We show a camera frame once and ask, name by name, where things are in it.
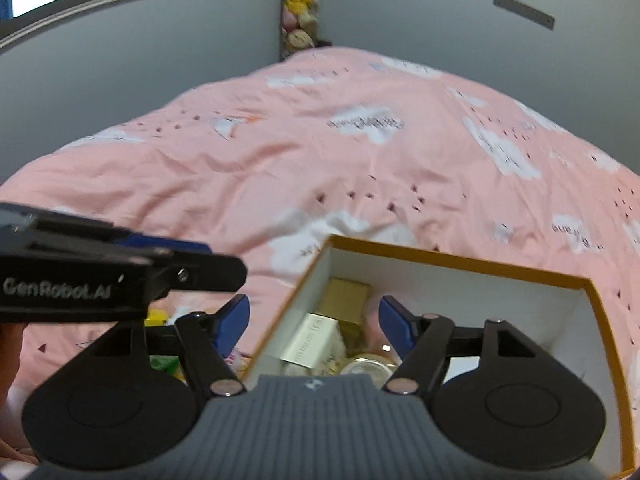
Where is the green liquid bottle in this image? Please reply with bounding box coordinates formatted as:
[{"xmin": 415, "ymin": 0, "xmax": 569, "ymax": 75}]
[{"xmin": 149, "ymin": 356, "xmax": 186, "ymax": 384}]

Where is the pink puff clear case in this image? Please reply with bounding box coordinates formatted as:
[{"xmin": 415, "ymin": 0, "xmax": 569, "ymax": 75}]
[{"xmin": 362, "ymin": 294, "xmax": 396, "ymax": 358}]

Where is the yellow bulb-cap bottle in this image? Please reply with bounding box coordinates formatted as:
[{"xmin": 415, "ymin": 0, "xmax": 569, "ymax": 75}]
[{"xmin": 144, "ymin": 308, "xmax": 169, "ymax": 327}]

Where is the gold rectangular box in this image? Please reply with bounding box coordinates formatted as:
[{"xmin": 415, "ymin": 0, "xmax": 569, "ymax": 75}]
[{"xmin": 316, "ymin": 278, "xmax": 370, "ymax": 356}]

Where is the white card box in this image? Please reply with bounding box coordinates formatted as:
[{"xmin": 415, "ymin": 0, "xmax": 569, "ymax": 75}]
[{"xmin": 280, "ymin": 313, "xmax": 346, "ymax": 376}]

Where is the round silver tin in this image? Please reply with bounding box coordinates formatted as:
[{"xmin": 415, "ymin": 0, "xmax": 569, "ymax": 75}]
[{"xmin": 338, "ymin": 353, "xmax": 397, "ymax": 382}]

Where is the plush toy column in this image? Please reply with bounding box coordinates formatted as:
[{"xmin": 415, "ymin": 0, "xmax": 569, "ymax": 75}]
[{"xmin": 280, "ymin": 0, "xmax": 320, "ymax": 60}]

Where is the person's left hand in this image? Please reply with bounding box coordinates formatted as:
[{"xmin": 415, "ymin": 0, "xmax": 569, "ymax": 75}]
[{"xmin": 1, "ymin": 323, "xmax": 38, "ymax": 466}]

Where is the orange cardboard box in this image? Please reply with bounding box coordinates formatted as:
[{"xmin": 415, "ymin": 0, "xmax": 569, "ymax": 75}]
[{"xmin": 240, "ymin": 233, "xmax": 637, "ymax": 480}]

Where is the grey wall hook rail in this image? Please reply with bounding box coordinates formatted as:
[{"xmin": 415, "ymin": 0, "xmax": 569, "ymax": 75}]
[{"xmin": 492, "ymin": 0, "xmax": 555, "ymax": 30}]

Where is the pink cloud-print duvet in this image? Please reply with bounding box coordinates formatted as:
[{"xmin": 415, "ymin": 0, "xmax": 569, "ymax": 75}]
[{"xmin": 0, "ymin": 45, "xmax": 640, "ymax": 461}]

